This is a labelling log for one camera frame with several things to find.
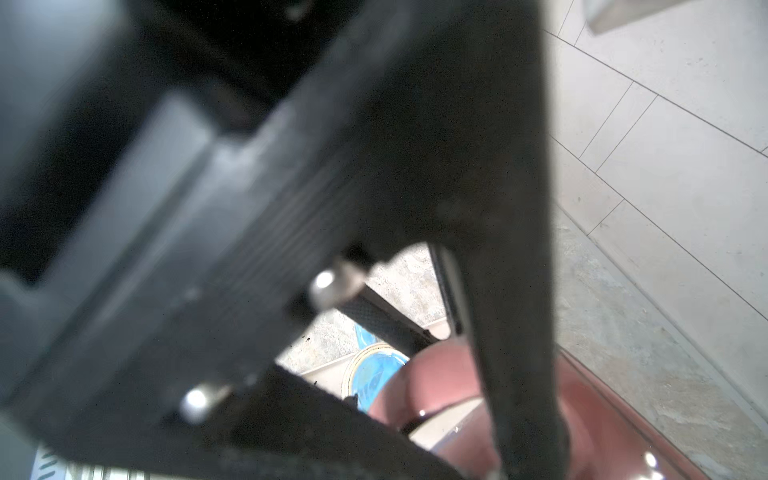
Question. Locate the beige tray mat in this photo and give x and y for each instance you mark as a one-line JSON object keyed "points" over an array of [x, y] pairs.
{"points": [[335, 377]]}

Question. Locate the pink patterned mug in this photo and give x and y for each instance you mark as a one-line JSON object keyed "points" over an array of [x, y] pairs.
{"points": [[607, 438]]}

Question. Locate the blue patterned mug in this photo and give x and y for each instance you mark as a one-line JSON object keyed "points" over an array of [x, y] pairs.
{"points": [[370, 369]]}

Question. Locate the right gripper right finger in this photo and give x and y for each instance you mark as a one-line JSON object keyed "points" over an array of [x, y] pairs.
{"points": [[492, 240]]}

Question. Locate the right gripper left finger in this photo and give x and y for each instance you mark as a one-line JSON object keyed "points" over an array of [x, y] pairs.
{"points": [[185, 186]]}

